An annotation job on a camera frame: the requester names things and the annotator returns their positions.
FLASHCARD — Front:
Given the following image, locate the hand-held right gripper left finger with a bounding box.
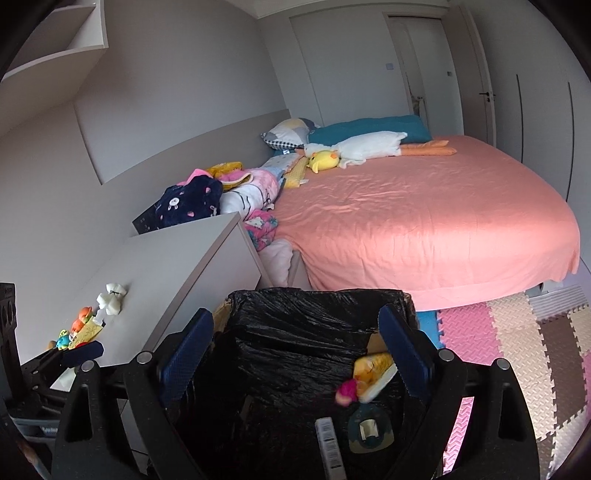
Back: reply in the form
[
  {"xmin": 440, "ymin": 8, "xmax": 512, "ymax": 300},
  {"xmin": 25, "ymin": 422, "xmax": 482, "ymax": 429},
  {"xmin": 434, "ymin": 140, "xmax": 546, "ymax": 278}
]
[{"xmin": 51, "ymin": 308, "xmax": 215, "ymax": 480}]

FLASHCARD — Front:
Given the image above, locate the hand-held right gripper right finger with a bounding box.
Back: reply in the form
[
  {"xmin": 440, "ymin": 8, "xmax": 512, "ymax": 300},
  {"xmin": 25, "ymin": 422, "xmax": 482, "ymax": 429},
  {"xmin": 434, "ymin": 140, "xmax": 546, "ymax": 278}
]
[{"xmin": 379, "ymin": 305, "xmax": 541, "ymax": 480}]

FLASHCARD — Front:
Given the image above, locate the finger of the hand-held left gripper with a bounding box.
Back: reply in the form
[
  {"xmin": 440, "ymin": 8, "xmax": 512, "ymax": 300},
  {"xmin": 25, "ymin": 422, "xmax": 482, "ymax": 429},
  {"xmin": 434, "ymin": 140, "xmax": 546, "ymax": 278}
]
[{"xmin": 21, "ymin": 340, "xmax": 105, "ymax": 402}]

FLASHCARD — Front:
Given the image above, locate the yellow strip packet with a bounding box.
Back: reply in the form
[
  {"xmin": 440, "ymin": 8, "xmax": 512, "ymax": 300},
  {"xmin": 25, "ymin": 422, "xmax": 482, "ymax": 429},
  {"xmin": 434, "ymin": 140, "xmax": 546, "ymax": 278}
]
[{"xmin": 69, "ymin": 323, "xmax": 105, "ymax": 347}]

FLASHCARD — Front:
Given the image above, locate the blue yellow toy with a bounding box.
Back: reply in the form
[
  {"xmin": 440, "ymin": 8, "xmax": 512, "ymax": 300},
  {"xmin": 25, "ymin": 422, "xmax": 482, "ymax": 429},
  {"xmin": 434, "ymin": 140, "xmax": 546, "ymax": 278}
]
[{"xmin": 45, "ymin": 329, "xmax": 75, "ymax": 352}]

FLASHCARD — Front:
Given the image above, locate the white bear toy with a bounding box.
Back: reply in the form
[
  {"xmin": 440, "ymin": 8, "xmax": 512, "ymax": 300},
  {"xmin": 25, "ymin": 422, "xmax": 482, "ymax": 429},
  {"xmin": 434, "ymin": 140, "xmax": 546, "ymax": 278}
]
[{"xmin": 96, "ymin": 283, "xmax": 129, "ymax": 316}]

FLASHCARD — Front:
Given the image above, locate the black trash bag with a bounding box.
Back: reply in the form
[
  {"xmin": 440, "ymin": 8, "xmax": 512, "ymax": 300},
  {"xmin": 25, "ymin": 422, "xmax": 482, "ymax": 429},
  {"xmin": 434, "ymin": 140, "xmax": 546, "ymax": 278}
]
[{"xmin": 194, "ymin": 286, "xmax": 444, "ymax": 480}]

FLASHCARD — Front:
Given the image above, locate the yellow plush packet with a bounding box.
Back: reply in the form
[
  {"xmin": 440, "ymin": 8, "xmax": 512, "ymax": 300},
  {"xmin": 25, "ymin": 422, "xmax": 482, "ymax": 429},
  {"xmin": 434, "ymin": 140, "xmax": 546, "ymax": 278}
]
[{"xmin": 353, "ymin": 352, "xmax": 398, "ymax": 402}]

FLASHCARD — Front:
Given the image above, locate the pink toy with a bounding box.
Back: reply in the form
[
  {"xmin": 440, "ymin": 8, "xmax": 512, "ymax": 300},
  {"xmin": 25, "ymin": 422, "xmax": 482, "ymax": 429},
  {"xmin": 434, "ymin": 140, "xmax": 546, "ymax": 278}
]
[{"xmin": 336, "ymin": 378, "xmax": 361, "ymax": 408}]

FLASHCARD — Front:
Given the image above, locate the round teal tape dispenser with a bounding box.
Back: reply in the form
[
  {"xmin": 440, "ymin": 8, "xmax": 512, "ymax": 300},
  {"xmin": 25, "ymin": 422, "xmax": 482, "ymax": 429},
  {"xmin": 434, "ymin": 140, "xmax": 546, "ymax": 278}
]
[{"xmin": 346, "ymin": 404, "xmax": 395, "ymax": 455}]

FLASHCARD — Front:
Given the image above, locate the white bedside cabinet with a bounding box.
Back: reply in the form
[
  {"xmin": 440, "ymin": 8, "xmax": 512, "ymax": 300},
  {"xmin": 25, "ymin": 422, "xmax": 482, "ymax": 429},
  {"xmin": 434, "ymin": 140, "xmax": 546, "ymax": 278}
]
[{"xmin": 48, "ymin": 212, "xmax": 273, "ymax": 462}]

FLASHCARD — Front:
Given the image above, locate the white barcode stick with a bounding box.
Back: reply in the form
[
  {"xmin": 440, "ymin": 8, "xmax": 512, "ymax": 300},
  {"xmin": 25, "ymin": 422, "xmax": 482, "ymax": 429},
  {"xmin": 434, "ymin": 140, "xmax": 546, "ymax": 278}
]
[{"xmin": 314, "ymin": 416, "xmax": 347, "ymax": 480}]

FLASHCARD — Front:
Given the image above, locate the light pink cloth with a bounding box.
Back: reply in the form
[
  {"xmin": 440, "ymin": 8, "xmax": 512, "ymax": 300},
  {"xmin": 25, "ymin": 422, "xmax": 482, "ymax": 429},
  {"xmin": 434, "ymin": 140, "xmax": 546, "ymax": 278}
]
[{"xmin": 259, "ymin": 240, "xmax": 296, "ymax": 289}]

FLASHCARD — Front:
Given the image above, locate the bed with pink sheet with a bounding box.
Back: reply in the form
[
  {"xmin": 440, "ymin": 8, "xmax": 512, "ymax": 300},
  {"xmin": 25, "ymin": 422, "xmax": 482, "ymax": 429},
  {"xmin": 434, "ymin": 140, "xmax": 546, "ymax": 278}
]
[{"xmin": 259, "ymin": 134, "xmax": 581, "ymax": 310}]

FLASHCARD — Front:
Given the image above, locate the pink printed cloth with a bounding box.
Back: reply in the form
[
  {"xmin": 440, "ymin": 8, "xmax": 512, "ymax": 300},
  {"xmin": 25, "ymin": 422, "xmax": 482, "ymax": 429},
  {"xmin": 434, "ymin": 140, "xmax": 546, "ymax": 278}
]
[{"xmin": 244, "ymin": 209, "xmax": 280, "ymax": 252}]

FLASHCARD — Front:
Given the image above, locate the yellow garment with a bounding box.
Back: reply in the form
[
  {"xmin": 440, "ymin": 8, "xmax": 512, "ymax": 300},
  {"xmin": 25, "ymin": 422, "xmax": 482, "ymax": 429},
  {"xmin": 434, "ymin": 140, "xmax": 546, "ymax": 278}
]
[{"xmin": 205, "ymin": 161, "xmax": 245, "ymax": 178}]

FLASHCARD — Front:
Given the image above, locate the beige bed headboard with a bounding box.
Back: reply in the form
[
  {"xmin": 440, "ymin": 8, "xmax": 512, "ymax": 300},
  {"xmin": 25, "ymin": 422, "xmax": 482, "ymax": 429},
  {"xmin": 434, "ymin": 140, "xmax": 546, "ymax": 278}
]
[{"xmin": 74, "ymin": 108, "xmax": 291, "ymax": 232}]

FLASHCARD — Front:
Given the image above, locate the white goose plush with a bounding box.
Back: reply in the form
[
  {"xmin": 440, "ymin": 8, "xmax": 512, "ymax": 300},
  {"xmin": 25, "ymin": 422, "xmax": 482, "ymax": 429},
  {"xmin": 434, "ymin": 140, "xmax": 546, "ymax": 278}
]
[{"xmin": 302, "ymin": 130, "xmax": 458, "ymax": 168}]

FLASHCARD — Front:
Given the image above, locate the yellow duck plush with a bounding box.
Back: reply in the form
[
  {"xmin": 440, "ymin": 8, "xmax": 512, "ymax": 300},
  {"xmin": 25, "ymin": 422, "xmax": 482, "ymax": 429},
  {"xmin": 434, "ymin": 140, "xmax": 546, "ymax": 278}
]
[{"xmin": 307, "ymin": 150, "xmax": 342, "ymax": 174}]

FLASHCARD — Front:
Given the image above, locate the yellow cloth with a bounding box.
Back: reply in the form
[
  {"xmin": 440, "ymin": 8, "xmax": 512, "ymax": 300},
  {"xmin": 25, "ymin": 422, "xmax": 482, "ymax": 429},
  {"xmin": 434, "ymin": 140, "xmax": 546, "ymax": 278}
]
[{"xmin": 284, "ymin": 157, "xmax": 309, "ymax": 189}]

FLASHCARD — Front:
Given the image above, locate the teal pillow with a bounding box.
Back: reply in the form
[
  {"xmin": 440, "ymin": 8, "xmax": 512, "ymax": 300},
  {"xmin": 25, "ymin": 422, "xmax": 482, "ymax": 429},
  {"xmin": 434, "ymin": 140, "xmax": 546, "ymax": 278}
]
[{"xmin": 307, "ymin": 114, "xmax": 432, "ymax": 147}]

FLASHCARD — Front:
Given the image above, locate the patchwork pillow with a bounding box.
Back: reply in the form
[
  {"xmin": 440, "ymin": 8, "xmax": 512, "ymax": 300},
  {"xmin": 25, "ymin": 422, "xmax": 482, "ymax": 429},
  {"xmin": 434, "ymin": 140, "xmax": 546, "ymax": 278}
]
[{"xmin": 261, "ymin": 117, "xmax": 321, "ymax": 151}]

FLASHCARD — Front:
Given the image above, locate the white wardrobe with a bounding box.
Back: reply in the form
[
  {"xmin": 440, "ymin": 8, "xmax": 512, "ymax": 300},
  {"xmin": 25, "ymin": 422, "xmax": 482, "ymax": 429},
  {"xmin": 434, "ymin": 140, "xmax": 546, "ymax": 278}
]
[{"xmin": 462, "ymin": 0, "xmax": 591, "ymax": 213}]

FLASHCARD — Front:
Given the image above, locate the white door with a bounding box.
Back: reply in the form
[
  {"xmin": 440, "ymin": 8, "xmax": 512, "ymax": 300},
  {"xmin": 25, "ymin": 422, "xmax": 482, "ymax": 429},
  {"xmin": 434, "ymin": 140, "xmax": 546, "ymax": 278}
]
[{"xmin": 385, "ymin": 14, "xmax": 497, "ymax": 146}]

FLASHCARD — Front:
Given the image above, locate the white wall shelf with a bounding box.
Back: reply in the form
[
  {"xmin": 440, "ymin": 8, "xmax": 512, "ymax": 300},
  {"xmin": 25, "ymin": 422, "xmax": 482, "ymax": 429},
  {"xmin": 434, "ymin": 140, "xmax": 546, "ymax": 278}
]
[{"xmin": 0, "ymin": 0, "xmax": 109, "ymax": 134}]

